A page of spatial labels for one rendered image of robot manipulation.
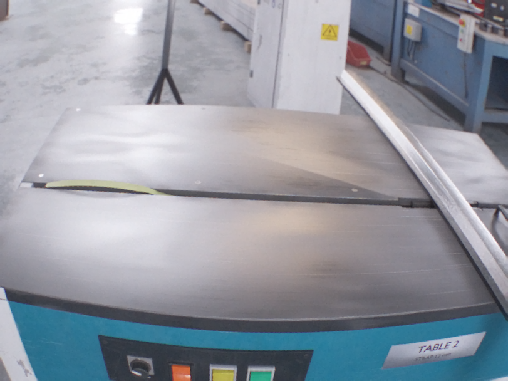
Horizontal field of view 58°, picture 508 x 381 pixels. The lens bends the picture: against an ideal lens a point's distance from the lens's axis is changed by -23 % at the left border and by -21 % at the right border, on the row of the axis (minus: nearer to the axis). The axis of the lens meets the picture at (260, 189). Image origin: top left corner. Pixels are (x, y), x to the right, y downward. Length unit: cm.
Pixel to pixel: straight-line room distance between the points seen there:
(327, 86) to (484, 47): 109
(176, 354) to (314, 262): 20
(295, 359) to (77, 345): 27
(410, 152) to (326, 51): 183
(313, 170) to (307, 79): 192
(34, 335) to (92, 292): 13
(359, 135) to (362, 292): 44
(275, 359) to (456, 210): 35
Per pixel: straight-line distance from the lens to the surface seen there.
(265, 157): 87
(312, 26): 268
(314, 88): 279
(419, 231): 76
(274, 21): 276
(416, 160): 93
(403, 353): 68
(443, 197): 84
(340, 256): 68
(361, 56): 438
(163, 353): 62
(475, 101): 327
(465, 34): 322
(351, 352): 64
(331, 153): 92
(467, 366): 77
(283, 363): 63
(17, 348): 70
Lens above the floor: 112
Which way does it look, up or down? 29 degrees down
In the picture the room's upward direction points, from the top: 6 degrees clockwise
